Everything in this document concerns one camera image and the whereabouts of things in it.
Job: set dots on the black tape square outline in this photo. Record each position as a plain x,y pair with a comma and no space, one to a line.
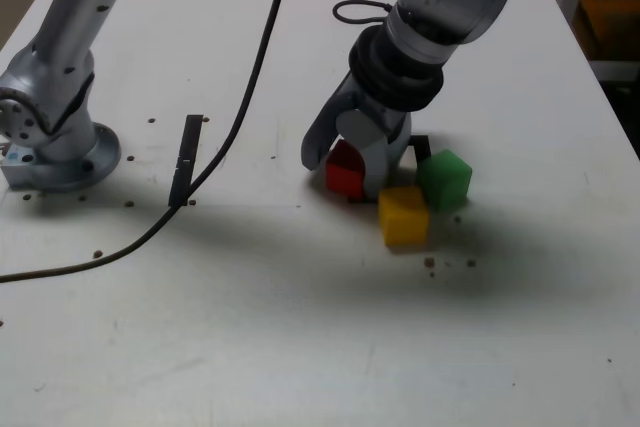
422,147

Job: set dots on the red cube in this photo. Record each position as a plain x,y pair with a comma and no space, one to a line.
342,177

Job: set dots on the black tape strip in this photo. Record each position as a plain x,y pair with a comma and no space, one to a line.
187,157

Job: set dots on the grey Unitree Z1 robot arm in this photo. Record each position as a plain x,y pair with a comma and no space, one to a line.
60,72

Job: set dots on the yellow cube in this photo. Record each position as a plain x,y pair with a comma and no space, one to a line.
402,219

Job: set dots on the green cube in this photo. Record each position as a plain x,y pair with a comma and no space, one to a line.
445,179

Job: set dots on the white metal frame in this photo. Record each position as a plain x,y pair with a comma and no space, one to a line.
617,69

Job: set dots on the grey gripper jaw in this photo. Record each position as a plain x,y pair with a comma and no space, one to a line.
322,132
375,147

